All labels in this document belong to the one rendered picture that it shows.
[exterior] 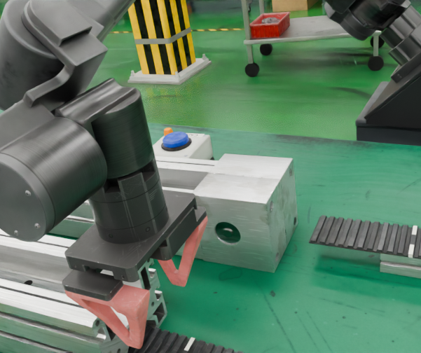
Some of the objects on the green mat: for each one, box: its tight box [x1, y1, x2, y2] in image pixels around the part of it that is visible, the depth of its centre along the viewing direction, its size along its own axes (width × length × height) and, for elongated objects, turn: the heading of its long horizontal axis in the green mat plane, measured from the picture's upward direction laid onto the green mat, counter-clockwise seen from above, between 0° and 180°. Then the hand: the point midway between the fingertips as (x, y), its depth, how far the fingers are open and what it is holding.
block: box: [192, 153, 298, 272], centre depth 61 cm, size 9×12×10 cm
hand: (156, 306), depth 44 cm, fingers open, 8 cm apart
